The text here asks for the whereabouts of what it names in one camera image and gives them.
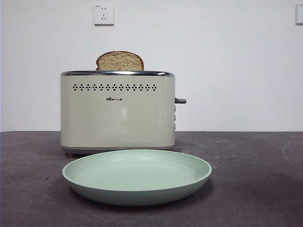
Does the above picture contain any square brown-crust bread slice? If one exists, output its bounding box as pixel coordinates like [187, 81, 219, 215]
[96, 51, 144, 71]

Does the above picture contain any pale green round plate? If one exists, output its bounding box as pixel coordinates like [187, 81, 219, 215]
[62, 149, 213, 207]

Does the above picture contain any cream two-slot toaster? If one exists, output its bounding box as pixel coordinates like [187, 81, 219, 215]
[60, 70, 176, 158]

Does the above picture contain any white wall power socket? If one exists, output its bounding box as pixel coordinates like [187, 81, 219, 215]
[94, 3, 115, 26]

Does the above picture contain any white wall switch plate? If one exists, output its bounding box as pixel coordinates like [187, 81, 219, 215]
[295, 3, 303, 25]

